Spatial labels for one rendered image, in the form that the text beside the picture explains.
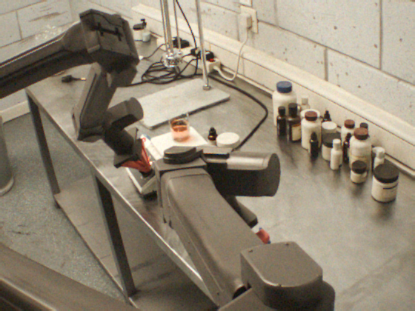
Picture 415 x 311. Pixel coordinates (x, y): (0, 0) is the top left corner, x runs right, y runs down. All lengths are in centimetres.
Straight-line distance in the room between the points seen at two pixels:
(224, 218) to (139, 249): 178
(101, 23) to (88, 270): 165
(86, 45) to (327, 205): 75
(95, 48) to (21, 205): 214
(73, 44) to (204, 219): 41
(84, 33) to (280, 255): 55
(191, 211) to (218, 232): 7
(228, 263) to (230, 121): 129
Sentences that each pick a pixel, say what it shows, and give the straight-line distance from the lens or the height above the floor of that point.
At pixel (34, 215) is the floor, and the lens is 279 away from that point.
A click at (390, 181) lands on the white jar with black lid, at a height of 81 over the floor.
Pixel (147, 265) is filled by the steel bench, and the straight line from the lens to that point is 222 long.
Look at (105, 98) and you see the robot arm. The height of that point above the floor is 112.
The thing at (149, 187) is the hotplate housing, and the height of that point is 78.
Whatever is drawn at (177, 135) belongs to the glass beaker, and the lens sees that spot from 143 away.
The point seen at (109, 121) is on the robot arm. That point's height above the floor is 100.
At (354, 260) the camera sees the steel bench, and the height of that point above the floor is 75.
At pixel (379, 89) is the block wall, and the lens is 152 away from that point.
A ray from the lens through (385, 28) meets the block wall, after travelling 144.
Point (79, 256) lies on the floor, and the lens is 246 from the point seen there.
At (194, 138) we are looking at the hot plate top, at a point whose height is 84.
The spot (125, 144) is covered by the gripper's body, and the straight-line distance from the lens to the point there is 133.
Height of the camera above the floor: 157
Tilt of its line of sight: 32 degrees down
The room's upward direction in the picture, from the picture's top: 6 degrees counter-clockwise
